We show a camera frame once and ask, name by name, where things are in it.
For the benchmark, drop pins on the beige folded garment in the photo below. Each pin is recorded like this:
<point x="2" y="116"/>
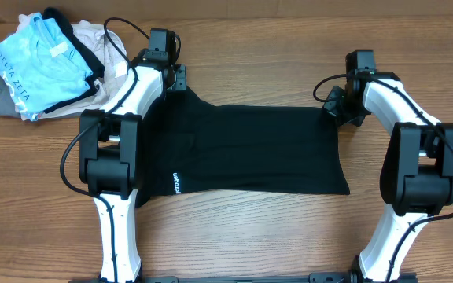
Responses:
<point x="106" y="46"/>

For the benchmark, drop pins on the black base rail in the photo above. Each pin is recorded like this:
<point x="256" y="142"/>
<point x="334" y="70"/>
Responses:
<point x="242" y="279"/>

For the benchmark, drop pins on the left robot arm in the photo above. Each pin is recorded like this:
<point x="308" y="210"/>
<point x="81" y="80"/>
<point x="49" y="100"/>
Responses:
<point x="110" y="151"/>

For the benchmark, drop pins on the light blue folded t-shirt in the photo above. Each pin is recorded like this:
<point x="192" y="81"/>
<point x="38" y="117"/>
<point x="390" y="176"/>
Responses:
<point x="41" y="67"/>

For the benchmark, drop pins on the grey folded garment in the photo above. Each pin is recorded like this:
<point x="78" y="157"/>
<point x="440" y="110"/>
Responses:
<point x="7" y="107"/>

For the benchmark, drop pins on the black folded garment in pile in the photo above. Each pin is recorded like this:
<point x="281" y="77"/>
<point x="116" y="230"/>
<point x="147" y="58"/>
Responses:
<point x="92" y="61"/>

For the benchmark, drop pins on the black polo shirt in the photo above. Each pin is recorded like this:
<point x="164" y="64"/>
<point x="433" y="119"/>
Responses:
<point x="190" y="146"/>

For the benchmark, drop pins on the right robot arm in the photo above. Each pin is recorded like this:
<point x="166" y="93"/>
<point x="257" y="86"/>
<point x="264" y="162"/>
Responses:
<point x="416" y="180"/>

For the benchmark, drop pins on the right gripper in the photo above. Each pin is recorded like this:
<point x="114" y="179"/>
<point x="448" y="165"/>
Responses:
<point x="329" y="107"/>

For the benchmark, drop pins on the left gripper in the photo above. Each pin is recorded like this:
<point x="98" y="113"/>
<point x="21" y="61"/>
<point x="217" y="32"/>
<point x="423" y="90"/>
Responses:
<point x="180" y="81"/>

